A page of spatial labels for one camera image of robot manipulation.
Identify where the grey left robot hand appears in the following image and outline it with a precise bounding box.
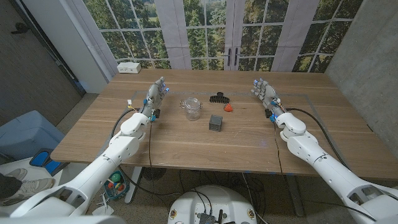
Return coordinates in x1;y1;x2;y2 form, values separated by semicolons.
140;76;170;121

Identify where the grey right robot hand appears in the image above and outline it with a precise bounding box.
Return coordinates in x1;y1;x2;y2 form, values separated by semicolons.
250;77;282;121

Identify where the clear glass hinged jar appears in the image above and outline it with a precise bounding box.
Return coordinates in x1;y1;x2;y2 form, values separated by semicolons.
179;96;203;121

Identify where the dark grey cube block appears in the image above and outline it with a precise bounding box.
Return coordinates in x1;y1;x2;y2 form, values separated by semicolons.
208;114;224;133

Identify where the white power strip box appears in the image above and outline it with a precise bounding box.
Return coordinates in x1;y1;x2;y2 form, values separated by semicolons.
116;62;142;75

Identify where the black hair claw clip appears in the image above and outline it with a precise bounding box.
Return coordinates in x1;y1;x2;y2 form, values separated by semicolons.
209;91;231;105

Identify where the printed window forest backdrop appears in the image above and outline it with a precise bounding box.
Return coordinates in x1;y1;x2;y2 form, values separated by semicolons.
67;0;364;74

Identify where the white table leg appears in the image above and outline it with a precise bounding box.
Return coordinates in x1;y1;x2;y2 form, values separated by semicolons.
124;166;144;205

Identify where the basket with colourful toys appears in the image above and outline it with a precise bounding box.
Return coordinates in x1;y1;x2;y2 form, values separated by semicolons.
103;170;131;200

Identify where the grey table leg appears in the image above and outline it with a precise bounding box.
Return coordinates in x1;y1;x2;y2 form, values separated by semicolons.
285;174;305;217

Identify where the white robot torso base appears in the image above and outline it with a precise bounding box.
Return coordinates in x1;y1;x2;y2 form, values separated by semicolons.
167;185;258;224

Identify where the blue black foot pedal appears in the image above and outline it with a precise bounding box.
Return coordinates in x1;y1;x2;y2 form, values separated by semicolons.
29;148;70;177

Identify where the blue grey plastic bin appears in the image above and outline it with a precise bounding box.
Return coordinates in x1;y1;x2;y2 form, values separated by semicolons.
0;110;66;161

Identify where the beige sneaker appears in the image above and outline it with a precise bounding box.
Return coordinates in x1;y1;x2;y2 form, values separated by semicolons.
0;177;56;207
6;167;28;182

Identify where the white step platform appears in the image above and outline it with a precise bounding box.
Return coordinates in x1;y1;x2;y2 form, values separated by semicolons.
0;157;88;215

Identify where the dark trouser leg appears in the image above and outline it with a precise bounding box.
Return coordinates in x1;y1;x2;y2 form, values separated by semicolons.
0;172;23;200

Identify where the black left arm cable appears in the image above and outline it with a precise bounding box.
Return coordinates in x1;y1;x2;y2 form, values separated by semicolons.
110;107;140;141

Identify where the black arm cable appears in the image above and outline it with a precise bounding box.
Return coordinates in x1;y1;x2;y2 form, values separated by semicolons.
285;107;351;170
110;107;140;141

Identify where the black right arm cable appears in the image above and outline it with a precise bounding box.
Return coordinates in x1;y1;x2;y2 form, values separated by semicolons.
285;107;351;170

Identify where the black door handle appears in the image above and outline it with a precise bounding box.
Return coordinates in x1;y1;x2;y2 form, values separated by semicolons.
11;22;31;35

